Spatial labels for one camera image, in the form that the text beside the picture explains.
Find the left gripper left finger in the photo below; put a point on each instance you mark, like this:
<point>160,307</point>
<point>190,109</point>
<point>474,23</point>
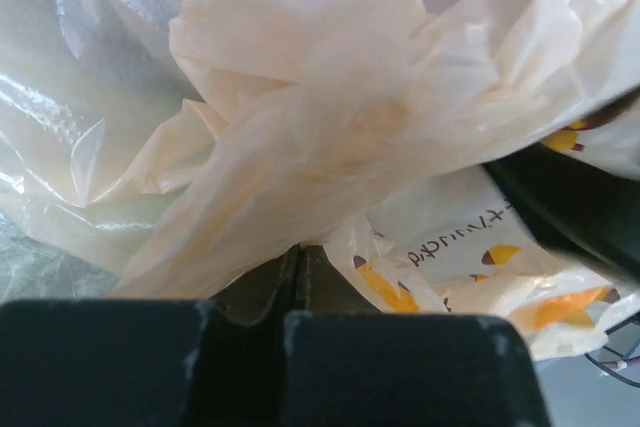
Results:
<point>213,362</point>

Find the translucent printed plastic bag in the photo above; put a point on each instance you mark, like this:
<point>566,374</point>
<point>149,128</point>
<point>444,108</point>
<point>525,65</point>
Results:
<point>164,148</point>

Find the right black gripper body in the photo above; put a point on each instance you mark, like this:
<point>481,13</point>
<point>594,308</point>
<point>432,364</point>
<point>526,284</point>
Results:
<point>577,189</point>

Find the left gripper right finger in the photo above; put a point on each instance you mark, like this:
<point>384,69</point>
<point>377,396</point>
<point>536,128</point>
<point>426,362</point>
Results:
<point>349,365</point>

